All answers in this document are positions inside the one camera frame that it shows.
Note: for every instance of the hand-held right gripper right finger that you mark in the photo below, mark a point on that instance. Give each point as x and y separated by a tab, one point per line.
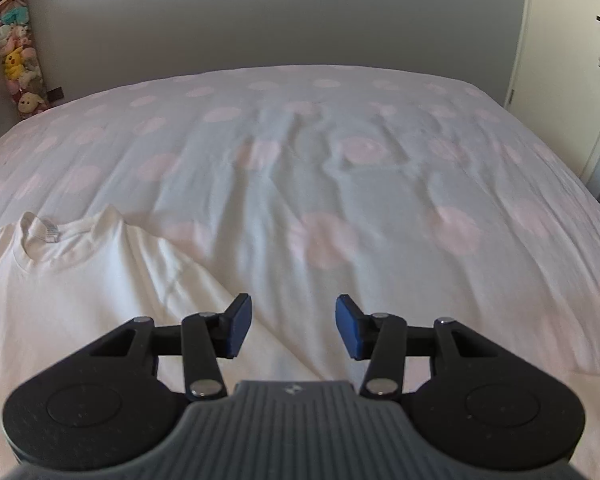
347	327

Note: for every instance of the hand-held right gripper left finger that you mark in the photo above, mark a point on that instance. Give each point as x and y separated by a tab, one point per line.
239	325

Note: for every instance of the white t-shirt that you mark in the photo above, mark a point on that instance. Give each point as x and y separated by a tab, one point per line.
80	285

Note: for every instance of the bed with pink dotted sheet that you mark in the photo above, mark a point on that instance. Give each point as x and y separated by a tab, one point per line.
330	185

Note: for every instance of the white door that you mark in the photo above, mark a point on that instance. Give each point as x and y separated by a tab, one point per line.
555	60

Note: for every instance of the clear tube of plush toys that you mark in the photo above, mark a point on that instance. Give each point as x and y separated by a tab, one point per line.
17	60

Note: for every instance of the black wall socket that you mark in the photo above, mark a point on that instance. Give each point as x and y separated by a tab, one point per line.
55	94

